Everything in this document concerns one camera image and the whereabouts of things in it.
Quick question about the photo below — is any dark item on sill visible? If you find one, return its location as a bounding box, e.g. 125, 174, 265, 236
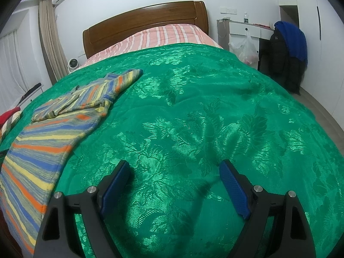
19, 83, 42, 103

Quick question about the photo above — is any white desk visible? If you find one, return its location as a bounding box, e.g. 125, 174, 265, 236
217, 19, 276, 72

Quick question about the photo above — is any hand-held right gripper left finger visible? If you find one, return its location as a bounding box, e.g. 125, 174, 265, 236
35, 160, 132, 258

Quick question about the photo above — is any green floral blanket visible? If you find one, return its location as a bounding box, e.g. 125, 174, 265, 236
0, 43, 344, 258

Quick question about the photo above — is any blue cloth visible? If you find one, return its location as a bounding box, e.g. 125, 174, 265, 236
274, 21, 307, 68

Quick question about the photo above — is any clear plastic bag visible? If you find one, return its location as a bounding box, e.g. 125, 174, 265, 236
228, 31, 258, 64

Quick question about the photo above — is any red cloth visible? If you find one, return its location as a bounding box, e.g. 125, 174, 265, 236
0, 107, 21, 124

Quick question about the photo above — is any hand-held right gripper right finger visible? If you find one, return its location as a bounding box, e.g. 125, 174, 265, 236
219, 159, 316, 258

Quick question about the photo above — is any white wardrobe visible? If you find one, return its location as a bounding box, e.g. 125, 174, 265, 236
279, 0, 344, 129

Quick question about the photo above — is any black jacket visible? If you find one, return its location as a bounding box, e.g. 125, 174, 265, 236
258, 28, 307, 95

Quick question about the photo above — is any beige curtain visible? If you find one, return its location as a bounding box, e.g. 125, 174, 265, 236
38, 0, 69, 84

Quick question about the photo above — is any striped knit sweater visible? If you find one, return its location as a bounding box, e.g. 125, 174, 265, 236
0, 69, 143, 256

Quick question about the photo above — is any wooden headboard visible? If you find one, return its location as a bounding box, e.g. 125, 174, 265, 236
82, 1, 209, 59

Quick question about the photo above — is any small white fan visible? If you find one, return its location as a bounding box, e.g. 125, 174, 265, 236
67, 58, 81, 72

